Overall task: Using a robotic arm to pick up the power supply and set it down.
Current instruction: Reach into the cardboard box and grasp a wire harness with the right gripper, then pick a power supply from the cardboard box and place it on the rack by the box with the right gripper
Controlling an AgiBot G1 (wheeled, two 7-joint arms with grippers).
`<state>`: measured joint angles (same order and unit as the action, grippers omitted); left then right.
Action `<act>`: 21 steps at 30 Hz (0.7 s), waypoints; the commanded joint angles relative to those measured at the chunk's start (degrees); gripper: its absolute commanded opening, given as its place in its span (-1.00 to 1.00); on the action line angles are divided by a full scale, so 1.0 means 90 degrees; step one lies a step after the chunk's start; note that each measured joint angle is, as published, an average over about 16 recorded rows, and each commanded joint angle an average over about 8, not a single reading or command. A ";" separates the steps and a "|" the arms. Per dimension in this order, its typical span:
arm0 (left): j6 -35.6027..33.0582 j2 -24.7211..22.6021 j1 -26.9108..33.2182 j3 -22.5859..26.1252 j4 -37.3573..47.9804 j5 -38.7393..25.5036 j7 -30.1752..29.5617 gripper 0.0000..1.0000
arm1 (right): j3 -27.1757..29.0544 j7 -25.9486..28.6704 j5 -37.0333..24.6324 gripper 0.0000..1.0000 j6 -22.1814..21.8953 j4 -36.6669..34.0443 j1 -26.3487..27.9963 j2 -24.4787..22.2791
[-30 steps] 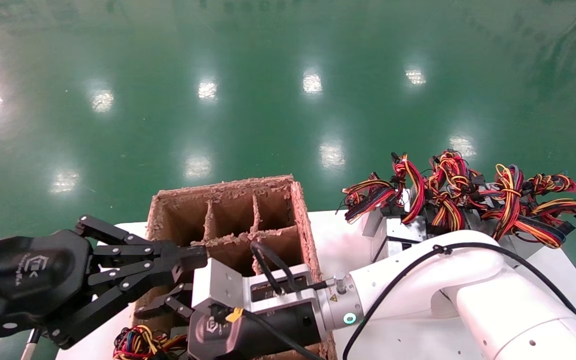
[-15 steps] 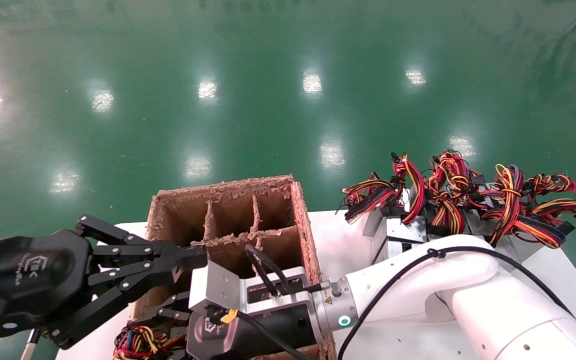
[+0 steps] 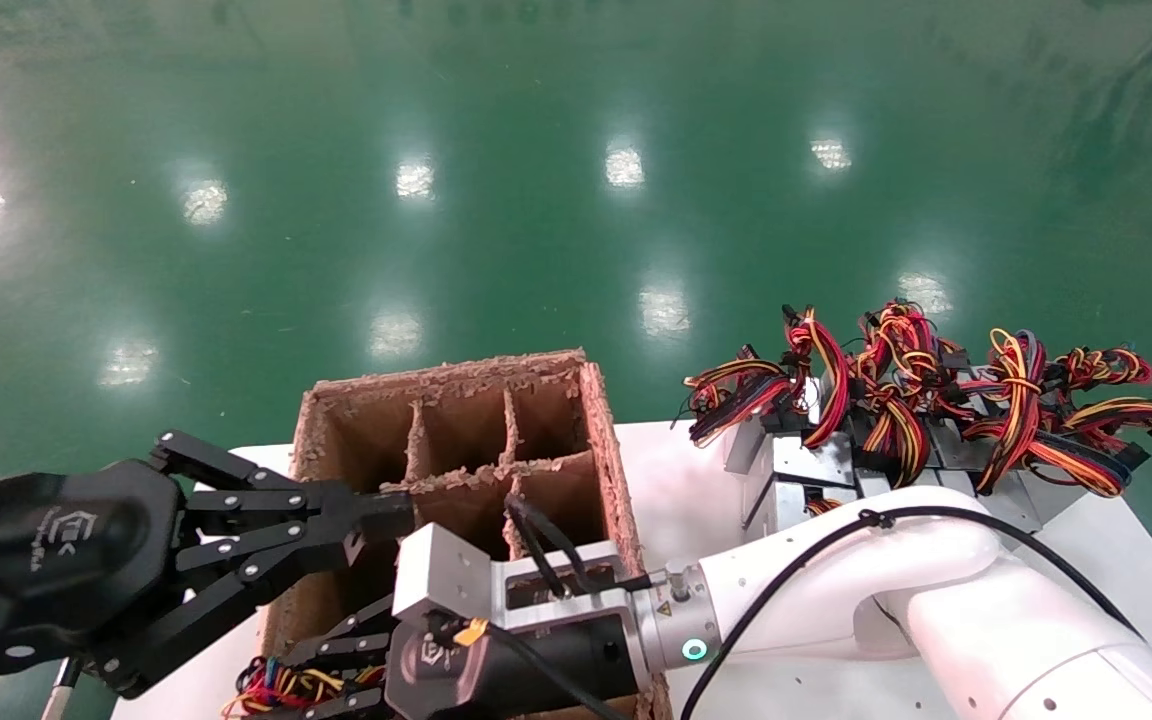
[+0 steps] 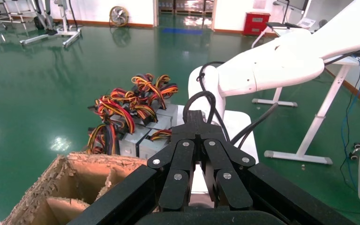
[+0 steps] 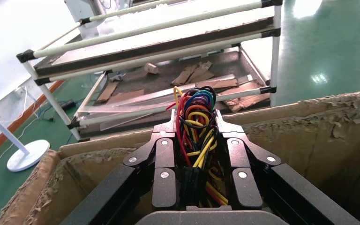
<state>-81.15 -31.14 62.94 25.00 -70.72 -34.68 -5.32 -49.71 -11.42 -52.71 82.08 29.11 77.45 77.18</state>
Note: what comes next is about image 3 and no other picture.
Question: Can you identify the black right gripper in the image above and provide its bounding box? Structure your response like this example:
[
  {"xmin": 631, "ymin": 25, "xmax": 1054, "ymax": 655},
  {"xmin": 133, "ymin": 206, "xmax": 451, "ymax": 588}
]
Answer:
[{"xmin": 151, "ymin": 430, "xmax": 653, "ymax": 720}]

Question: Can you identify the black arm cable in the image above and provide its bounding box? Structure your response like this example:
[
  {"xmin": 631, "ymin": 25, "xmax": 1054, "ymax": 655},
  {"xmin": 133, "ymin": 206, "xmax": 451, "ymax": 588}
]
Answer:
[{"xmin": 679, "ymin": 505, "xmax": 1142, "ymax": 720}]

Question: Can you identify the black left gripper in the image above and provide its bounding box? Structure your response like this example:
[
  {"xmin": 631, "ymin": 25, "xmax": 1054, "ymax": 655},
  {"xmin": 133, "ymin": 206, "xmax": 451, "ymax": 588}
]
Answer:
[{"xmin": 0, "ymin": 460, "xmax": 369, "ymax": 701}]

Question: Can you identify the black camera cable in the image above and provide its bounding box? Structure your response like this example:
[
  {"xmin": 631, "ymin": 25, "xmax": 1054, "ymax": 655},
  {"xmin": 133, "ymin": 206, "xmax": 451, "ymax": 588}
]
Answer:
[{"xmin": 503, "ymin": 494, "xmax": 653, "ymax": 601}]

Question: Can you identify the silver metal power supply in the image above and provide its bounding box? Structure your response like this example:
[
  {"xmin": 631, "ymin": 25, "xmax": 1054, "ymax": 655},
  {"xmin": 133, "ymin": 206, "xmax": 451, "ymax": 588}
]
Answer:
[
  {"xmin": 853, "ymin": 464, "xmax": 915, "ymax": 498},
  {"xmin": 742, "ymin": 478, "xmax": 839, "ymax": 563},
  {"xmin": 724, "ymin": 412, "xmax": 858, "ymax": 491},
  {"xmin": 1011, "ymin": 455, "xmax": 1139, "ymax": 536}
]

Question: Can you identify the brown divided cardboard box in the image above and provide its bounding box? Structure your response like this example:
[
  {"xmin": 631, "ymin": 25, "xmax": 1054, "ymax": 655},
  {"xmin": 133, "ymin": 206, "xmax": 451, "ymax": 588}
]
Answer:
[{"xmin": 258, "ymin": 350, "xmax": 673, "ymax": 720}]

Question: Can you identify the silver power supply with cables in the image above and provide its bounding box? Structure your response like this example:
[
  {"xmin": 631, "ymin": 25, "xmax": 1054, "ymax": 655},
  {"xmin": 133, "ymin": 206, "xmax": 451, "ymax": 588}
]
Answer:
[{"xmin": 221, "ymin": 655, "xmax": 387, "ymax": 720}]

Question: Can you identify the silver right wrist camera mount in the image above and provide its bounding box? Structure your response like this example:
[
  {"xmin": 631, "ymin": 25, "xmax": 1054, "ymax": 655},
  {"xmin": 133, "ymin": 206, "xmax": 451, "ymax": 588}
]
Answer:
[{"xmin": 391, "ymin": 521, "xmax": 639, "ymax": 643}]

